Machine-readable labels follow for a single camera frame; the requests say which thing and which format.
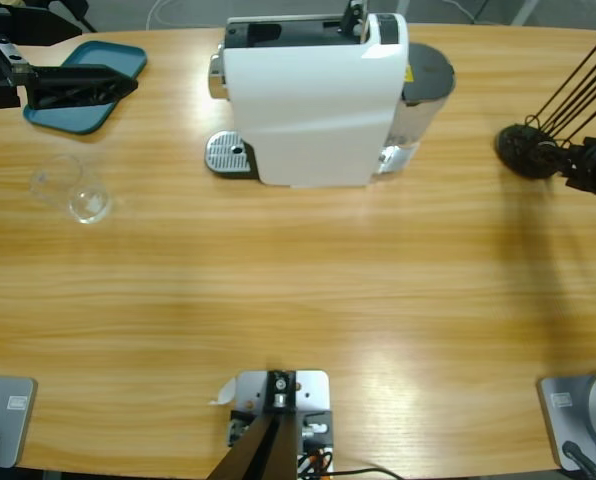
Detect teal plastic tray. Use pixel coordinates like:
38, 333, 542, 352
22, 40, 149, 136

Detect white cable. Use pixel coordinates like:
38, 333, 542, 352
145, 0, 214, 29

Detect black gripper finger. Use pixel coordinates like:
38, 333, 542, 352
0, 5, 83, 50
24, 63, 140, 112
540, 138, 596, 156
537, 152, 587, 180

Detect black clamp with orange wires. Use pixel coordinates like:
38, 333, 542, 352
227, 409, 336, 475

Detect grey metal leg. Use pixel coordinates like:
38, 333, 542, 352
513, 0, 540, 26

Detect base black cable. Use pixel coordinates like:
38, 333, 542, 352
561, 440, 596, 480

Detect black camera post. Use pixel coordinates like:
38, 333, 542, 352
209, 369, 299, 480

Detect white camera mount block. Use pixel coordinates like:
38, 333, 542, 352
234, 369, 330, 416

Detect white capsule coffee machine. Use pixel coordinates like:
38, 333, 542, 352
207, 0, 410, 190

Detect black cable under mount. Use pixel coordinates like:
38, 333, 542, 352
327, 466, 404, 480

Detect white paper tag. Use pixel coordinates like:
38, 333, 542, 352
208, 377, 239, 407

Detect black capsule holder with rods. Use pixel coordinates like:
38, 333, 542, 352
495, 33, 596, 180

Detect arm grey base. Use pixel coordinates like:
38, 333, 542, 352
536, 368, 596, 472
0, 375, 39, 470

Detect clear glass cup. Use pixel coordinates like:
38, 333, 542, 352
29, 154, 115, 225

